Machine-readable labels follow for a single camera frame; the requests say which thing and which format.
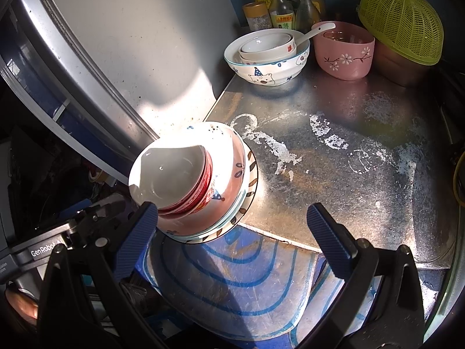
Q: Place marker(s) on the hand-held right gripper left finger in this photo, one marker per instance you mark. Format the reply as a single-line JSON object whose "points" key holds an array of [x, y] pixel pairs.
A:
{"points": [[136, 240]]}

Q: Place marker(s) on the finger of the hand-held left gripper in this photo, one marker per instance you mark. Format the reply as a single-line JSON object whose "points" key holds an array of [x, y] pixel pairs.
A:
{"points": [[105, 214]]}

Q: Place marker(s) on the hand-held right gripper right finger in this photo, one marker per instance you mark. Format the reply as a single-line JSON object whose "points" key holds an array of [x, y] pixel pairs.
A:
{"points": [[327, 240]]}

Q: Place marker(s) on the red small bowl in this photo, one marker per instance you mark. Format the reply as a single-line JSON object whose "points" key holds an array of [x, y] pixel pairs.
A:
{"points": [[209, 178], [192, 211], [163, 174]]}

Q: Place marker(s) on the person's left hand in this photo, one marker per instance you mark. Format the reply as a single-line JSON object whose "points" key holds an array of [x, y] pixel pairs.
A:
{"points": [[21, 307]]}

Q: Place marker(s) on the grey refrigerator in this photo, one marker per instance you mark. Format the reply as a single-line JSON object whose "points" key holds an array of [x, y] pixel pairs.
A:
{"points": [[109, 43]]}

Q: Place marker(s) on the large white bear bowl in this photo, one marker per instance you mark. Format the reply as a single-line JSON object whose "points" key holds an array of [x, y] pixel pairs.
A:
{"points": [[269, 72]]}

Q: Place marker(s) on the pink flower print bowl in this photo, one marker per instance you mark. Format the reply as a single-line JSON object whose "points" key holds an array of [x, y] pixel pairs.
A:
{"points": [[343, 61]]}

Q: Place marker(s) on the brown pot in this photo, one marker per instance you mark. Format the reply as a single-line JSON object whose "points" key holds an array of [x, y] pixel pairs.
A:
{"points": [[399, 71]]}

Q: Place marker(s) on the small white printed bowl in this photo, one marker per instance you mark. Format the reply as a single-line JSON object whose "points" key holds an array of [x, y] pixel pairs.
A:
{"points": [[267, 49]]}

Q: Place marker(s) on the white ceramic spoon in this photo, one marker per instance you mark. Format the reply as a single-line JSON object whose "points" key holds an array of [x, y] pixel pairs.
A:
{"points": [[316, 31]]}

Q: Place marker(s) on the clear gold cap bottle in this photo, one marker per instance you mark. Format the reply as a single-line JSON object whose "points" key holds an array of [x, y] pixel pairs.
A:
{"points": [[307, 11]]}

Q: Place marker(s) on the green plastic basket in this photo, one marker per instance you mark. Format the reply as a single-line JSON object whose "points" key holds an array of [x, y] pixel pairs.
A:
{"points": [[403, 21]]}

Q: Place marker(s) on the yellow label green cap bottle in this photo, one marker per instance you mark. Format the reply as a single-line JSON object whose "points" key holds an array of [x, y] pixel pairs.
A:
{"points": [[281, 11]]}

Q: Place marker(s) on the yellow lid jar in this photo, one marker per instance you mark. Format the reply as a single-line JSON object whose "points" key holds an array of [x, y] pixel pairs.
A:
{"points": [[257, 16]]}

